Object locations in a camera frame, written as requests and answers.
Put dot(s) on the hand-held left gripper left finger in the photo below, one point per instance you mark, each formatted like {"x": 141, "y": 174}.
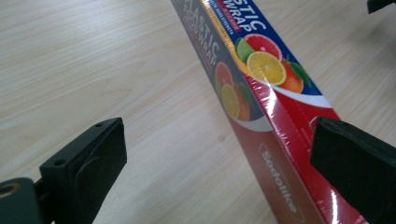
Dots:
{"x": 77, "y": 174}

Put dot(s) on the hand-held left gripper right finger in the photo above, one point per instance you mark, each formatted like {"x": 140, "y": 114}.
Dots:
{"x": 358, "y": 165}

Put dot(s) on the red blue plastic wrap box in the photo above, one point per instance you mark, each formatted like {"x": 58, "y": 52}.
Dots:
{"x": 274, "y": 102}

